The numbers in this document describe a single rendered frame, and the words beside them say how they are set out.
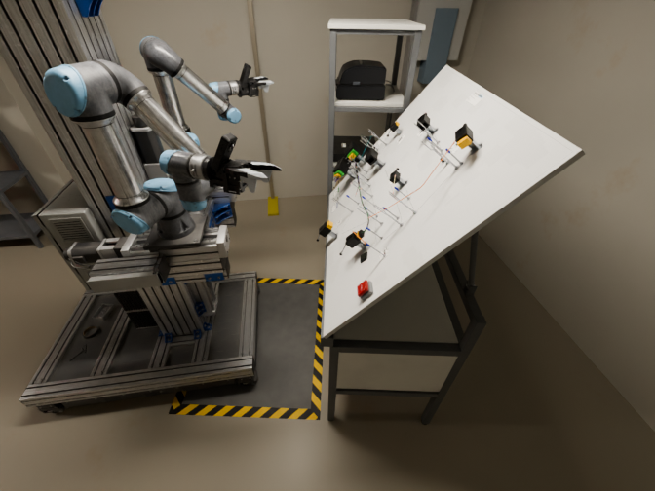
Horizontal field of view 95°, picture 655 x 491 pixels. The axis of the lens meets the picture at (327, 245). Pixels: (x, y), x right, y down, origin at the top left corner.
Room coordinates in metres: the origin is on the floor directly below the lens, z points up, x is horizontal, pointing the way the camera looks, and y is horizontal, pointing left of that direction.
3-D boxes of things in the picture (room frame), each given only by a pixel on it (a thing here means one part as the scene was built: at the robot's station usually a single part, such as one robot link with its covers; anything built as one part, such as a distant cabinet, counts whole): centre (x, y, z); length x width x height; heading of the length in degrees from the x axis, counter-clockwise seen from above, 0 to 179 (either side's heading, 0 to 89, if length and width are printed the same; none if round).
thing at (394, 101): (2.23, -0.24, 0.92); 0.60 x 0.50 x 1.85; 179
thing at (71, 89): (0.93, 0.70, 1.54); 0.15 x 0.12 x 0.55; 164
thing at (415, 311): (1.30, -0.34, 0.60); 1.17 x 0.58 x 0.40; 179
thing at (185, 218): (1.06, 0.66, 1.21); 0.15 x 0.15 x 0.10
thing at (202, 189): (0.87, 0.44, 1.46); 0.11 x 0.08 x 0.11; 164
